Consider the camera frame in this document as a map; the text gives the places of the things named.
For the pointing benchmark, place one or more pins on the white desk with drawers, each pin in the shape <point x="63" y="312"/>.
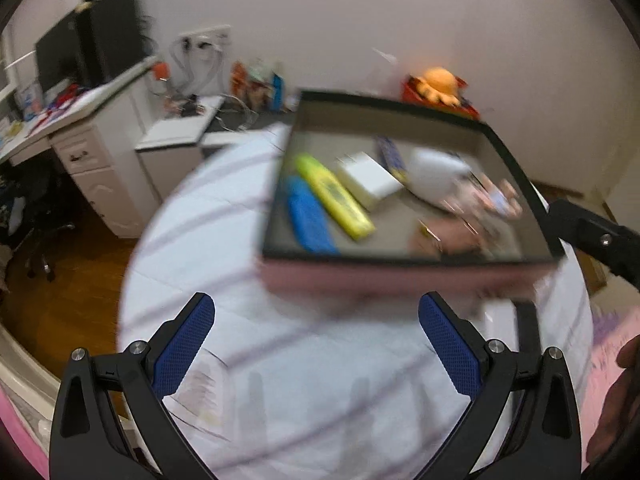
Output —
<point x="107" y="190"/>

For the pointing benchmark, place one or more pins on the white charger plug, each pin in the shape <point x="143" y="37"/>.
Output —
<point x="370" y="177"/>

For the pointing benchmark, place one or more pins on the pink cloth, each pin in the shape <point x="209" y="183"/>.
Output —
<point x="17" y="440"/>

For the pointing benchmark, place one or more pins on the blue snack bag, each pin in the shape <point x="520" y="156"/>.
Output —
<point x="277" y="91"/>

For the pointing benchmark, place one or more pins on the black side table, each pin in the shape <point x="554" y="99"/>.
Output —
<point x="235" y="120"/>

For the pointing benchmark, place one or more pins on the red plastic basket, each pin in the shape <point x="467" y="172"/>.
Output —
<point x="415" y="95"/>

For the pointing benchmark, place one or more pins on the blue tube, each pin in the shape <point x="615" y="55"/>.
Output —
<point x="310" y="220"/>

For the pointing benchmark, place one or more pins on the orange plush octopus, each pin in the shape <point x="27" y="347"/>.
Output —
<point x="440" y="82"/>

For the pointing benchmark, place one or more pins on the black office chair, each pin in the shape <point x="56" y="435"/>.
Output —
<point x="30" y="230"/>

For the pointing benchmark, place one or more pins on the blue patterned small box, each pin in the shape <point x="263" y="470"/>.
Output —
<point x="392" y="157"/>

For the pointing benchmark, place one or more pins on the white striped tablecloth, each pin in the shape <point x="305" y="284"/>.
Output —
<point x="200" y="220"/>

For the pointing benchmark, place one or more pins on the white wall outlet strip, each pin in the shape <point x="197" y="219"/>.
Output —
<point x="210" y="32"/>

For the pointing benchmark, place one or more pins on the tall black box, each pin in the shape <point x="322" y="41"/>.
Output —
<point x="110" y="40"/>

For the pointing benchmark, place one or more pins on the yellow highlighter pen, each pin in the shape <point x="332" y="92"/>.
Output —
<point x="332" y="195"/>

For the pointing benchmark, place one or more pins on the pink pig figurine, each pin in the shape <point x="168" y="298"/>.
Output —
<point x="500" y="202"/>

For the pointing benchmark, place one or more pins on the dark green cardboard box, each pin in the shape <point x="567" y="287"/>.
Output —
<point x="395" y="230"/>

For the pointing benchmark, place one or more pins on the pink floral bedding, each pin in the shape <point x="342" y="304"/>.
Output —
<point x="607" y="340"/>

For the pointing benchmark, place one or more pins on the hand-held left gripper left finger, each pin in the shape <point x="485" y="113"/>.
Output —
<point x="185" y="347"/>

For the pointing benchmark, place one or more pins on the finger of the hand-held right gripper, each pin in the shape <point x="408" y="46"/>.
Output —
<point x="595" y="235"/>

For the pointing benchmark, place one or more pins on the white low cabinet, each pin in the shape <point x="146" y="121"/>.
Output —
<point x="170" y="170"/>

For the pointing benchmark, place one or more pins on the person's right hand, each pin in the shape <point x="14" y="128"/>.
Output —
<point x="612" y="410"/>

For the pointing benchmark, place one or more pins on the black computer monitor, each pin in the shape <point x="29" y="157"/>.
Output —
<point x="55" y="55"/>

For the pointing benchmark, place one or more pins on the clear bottle orange cap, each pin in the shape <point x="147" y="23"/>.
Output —
<point x="161" y="77"/>

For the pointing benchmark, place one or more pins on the orange snack bag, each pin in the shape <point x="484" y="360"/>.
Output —
<point x="239" y="82"/>

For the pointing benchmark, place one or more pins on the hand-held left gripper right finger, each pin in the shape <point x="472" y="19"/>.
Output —
<point x="450" y="347"/>

